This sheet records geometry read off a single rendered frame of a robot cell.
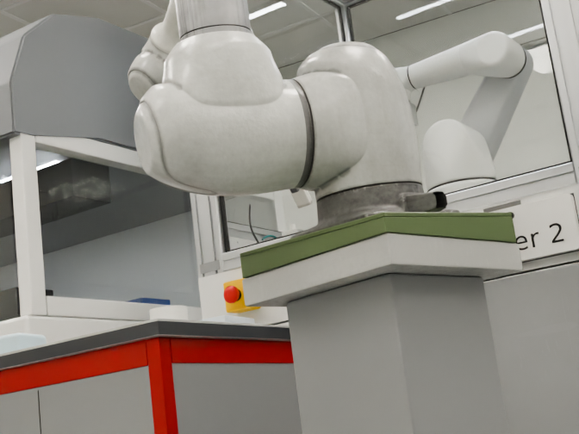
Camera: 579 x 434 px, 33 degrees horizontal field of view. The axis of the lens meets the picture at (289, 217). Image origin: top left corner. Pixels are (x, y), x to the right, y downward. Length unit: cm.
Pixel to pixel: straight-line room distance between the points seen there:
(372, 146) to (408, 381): 32
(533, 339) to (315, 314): 73
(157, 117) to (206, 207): 114
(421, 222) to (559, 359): 77
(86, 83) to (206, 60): 150
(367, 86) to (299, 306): 32
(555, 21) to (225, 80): 95
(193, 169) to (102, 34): 166
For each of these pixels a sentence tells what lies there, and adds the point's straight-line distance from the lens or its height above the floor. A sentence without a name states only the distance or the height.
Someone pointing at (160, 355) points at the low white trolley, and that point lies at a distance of 169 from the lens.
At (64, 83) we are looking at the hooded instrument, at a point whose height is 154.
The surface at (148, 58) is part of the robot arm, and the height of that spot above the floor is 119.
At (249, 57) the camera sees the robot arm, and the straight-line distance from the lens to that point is 132.
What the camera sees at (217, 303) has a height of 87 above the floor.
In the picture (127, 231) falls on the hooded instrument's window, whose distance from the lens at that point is 279.
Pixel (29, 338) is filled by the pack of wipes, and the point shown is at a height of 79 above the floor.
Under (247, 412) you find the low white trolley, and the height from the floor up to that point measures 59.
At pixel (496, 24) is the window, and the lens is 214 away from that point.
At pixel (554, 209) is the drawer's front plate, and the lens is 197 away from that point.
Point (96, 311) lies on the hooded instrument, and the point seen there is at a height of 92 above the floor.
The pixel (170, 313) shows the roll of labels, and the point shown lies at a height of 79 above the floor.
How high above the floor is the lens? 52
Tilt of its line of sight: 13 degrees up
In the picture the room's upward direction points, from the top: 7 degrees counter-clockwise
